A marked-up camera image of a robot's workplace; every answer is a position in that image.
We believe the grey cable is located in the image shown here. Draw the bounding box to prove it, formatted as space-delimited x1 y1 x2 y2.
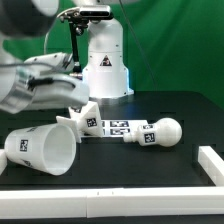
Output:
43 13 68 56

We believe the black camera on stand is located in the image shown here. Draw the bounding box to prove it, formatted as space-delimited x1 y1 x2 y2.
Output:
79 5 112 19

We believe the white lamp base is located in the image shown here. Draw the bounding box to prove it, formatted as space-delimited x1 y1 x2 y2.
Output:
56 101 104 143

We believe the white front rail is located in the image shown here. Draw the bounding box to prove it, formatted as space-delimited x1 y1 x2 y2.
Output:
0 187 224 219

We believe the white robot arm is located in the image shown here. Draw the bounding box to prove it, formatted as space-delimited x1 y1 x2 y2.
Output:
0 0 133 114

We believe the white conical lamp shade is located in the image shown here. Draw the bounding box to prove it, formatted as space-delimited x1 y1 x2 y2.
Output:
4 124 76 176

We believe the white right rail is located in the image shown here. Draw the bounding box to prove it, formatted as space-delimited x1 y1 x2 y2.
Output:
198 146 224 187

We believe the marker sheet on table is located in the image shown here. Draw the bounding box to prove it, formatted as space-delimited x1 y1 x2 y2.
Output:
102 120 148 137

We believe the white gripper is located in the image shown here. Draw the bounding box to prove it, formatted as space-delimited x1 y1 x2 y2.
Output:
27 74 89 109

